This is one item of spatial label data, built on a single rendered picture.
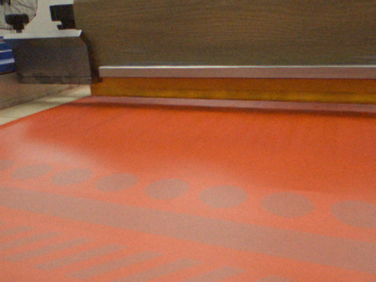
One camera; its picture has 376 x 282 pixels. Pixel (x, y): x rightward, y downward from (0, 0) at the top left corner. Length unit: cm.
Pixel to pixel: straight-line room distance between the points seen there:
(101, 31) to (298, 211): 27
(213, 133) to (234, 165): 6
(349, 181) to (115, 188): 12
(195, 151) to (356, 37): 15
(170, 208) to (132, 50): 22
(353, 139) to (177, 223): 14
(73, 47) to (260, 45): 18
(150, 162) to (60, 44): 21
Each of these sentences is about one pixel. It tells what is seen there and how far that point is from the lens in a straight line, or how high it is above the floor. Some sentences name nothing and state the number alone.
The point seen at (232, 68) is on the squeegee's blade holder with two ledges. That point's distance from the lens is 32.
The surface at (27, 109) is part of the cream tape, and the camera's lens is 42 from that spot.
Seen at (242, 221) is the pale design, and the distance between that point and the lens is 16.
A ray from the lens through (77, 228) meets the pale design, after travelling 16.
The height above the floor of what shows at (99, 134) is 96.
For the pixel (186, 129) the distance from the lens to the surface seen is 28.
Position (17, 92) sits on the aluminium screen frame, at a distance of 44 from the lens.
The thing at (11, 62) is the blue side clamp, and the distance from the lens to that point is 44.
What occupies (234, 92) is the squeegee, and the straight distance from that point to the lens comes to 34.
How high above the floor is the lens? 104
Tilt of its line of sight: 19 degrees down
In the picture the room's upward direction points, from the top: 3 degrees counter-clockwise
